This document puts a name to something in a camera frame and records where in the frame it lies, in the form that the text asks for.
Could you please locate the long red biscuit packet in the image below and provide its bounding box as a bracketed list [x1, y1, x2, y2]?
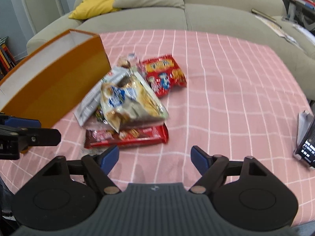
[84, 124, 169, 149]

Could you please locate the clear packet mixed snack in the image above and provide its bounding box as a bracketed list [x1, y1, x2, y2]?
[95, 104, 109, 126]

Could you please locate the white snack packet green print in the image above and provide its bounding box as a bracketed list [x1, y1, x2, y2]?
[74, 66, 131, 128]

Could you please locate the dark thin book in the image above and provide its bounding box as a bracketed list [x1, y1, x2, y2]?
[251, 8, 282, 29]

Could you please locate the orange cardboard box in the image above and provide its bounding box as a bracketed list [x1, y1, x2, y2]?
[0, 29, 111, 154]

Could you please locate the yellow pillow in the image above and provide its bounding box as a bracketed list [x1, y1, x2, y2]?
[68, 0, 122, 20]

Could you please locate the small clear packet brown snack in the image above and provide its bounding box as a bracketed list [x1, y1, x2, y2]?
[118, 53, 142, 70]

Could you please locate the black smartphone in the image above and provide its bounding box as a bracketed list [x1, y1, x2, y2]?
[293, 117, 315, 171]

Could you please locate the beige biscuit bag blue print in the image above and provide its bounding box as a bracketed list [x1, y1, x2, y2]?
[100, 75, 170, 133]

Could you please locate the pink checked tablecloth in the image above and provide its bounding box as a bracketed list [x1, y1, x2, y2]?
[0, 29, 315, 227]

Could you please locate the red cartoon snack packet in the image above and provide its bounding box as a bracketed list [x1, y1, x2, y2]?
[141, 55, 187, 99]

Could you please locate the beige sofa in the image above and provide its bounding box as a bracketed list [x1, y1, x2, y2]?
[26, 0, 315, 96]

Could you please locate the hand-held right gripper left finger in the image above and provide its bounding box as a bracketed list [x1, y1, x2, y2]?
[42, 145, 121, 194]

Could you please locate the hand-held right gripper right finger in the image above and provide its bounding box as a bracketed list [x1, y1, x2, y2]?
[188, 146, 270, 194]

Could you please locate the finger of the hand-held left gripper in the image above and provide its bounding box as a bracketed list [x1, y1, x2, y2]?
[0, 114, 41, 128]
[0, 125, 61, 147]

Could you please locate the row of books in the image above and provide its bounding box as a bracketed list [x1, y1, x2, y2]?
[0, 36, 18, 79]

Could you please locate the white paper sheet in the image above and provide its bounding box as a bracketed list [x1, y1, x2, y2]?
[292, 23, 315, 55]

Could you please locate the printed booklet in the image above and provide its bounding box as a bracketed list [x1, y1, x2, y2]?
[255, 15, 300, 45]

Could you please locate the white door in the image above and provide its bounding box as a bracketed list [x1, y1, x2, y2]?
[15, 0, 72, 31]

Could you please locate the cluttered shelf rack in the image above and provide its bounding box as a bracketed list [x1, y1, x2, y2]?
[280, 0, 315, 31]

